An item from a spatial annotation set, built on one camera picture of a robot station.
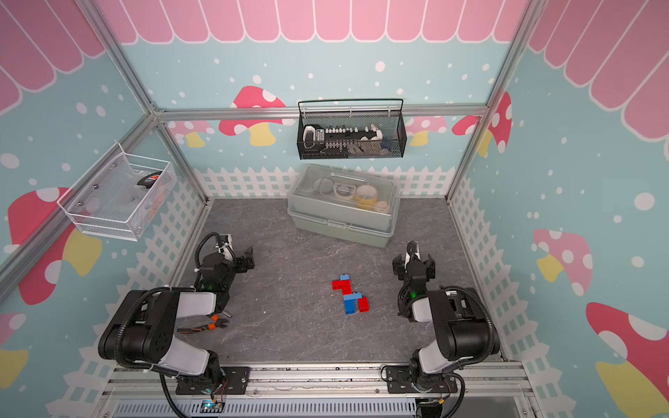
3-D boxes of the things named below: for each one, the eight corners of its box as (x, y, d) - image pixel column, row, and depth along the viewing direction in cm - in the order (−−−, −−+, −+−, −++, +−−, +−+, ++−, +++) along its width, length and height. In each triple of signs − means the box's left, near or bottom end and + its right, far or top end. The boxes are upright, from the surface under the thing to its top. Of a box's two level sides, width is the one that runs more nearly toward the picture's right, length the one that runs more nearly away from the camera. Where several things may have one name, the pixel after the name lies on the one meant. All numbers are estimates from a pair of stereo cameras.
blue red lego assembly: (352, 322, 87) (352, 319, 85) (328, 286, 95) (327, 282, 93) (371, 308, 90) (372, 305, 88) (346, 275, 98) (346, 271, 96)
